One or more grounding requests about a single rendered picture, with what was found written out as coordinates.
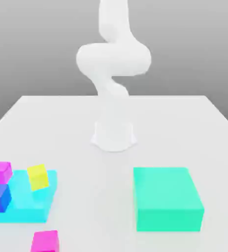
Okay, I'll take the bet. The small yellow cube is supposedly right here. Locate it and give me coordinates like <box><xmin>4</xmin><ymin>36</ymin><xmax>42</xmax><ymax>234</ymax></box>
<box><xmin>27</xmin><ymin>164</ymin><xmax>50</xmax><ymax>191</ymax></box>

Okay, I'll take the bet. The large green box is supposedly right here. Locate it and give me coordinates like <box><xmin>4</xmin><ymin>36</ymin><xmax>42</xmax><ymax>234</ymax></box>
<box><xmin>133</xmin><ymin>167</ymin><xmax>205</xmax><ymax>232</ymax></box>

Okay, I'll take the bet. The large cyan box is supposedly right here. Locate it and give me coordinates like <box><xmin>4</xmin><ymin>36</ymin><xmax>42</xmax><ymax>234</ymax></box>
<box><xmin>0</xmin><ymin>169</ymin><xmax>58</xmax><ymax>223</ymax></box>

